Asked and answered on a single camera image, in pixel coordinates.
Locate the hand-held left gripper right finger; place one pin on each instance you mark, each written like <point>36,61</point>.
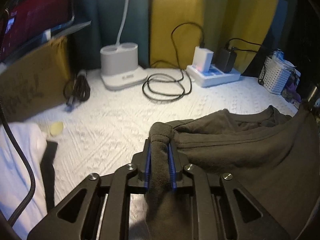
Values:
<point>172,167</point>

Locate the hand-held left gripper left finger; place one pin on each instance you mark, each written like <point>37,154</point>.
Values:
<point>148,162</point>

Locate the olive printed t-shirt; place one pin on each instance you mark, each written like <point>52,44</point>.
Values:
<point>237,160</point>

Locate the white textured bedspread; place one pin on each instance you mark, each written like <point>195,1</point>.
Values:
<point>112,125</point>

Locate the small pale scrap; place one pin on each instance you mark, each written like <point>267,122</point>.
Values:
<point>56,129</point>

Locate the white desk lamp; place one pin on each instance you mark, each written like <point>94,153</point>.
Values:
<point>120,62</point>

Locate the white power strip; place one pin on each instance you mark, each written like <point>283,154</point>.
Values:
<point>225,77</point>

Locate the white charger plug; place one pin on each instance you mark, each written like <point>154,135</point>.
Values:
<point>202,57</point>

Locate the black charger plug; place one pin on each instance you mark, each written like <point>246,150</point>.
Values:
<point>226,58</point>

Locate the white cloth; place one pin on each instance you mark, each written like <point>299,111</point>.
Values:
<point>15,167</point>

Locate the white perforated basket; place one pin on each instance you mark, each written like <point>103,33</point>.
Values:
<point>272,77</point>

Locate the purple plastic item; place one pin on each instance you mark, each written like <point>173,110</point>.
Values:
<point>291,90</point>

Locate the brown cardboard box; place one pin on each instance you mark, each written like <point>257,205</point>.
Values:
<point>30,80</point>

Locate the blue white packet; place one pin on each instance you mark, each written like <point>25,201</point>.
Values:
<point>280,57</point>

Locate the grey tablet stand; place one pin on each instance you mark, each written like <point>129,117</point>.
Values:
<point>72,27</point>

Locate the teal curtain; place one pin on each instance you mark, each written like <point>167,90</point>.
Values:
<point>100,10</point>

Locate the wide yellow curtain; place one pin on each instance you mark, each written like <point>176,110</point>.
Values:
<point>187,5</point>

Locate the tablet with red screen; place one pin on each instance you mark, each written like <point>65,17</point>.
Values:
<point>32,20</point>

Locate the dark window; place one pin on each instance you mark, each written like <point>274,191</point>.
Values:
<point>300,30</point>

